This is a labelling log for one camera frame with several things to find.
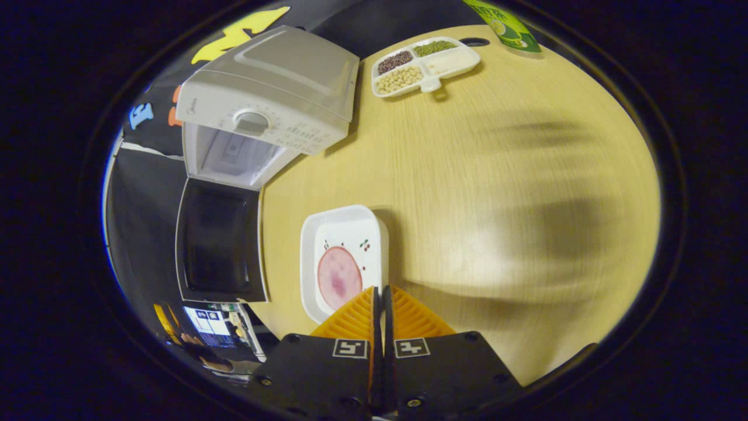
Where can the computer monitor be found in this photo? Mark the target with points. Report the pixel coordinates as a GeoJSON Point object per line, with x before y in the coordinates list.
{"type": "Point", "coordinates": [210, 324]}

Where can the green drink bottle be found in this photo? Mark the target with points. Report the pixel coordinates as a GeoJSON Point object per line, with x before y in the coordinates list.
{"type": "Point", "coordinates": [505, 29]}

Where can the white square plate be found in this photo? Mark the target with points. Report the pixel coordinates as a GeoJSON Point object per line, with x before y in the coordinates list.
{"type": "Point", "coordinates": [345, 225]}

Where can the black table grommet hole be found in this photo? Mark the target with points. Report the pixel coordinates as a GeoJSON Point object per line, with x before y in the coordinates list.
{"type": "Point", "coordinates": [474, 42]}

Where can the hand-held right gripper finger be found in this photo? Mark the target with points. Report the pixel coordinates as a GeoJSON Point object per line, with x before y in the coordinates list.
{"type": "Point", "coordinates": [378, 327]}
{"type": "Point", "coordinates": [388, 327]}

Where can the pink ham slice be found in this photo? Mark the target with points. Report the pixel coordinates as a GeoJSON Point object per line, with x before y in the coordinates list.
{"type": "Point", "coordinates": [339, 278]}

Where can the white divided bean tray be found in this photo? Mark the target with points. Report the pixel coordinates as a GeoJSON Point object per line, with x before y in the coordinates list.
{"type": "Point", "coordinates": [450, 61]}

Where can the white microwave oven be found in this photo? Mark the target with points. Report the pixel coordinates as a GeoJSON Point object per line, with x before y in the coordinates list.
{"type": "Point", "coordinates": [280, 76]}

